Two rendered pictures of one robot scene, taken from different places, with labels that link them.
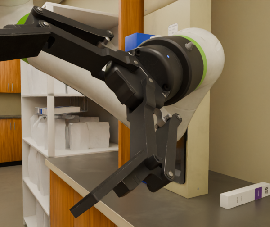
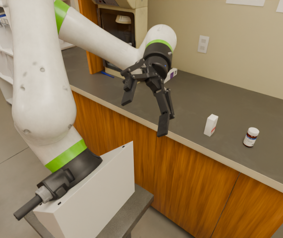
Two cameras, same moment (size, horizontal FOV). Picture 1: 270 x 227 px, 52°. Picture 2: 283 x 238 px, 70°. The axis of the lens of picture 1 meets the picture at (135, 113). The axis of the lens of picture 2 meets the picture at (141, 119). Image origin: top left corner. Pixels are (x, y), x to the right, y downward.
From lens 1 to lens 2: 39 cm
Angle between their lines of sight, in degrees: 39
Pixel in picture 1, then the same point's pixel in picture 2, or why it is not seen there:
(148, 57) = (158, 67)
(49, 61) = (77, 40)
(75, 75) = (95, 48)
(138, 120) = (160, 98)
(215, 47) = (174, 40)
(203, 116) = (144, 34)
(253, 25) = not seen: outside the picture
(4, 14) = not seen: hidden behind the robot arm
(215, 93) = not seen: hidden behind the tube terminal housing
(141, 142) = (164, 107)
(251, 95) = (168, 11)
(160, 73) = (162, 73)
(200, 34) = (168, 34)
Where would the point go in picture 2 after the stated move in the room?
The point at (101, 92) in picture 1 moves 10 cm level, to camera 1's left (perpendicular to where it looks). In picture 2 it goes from (112, 58) to (85, 61)
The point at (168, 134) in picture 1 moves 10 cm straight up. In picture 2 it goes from (169, 100) to (172, 67)
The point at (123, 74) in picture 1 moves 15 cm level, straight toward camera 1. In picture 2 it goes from (153, 81) to (183, 110)
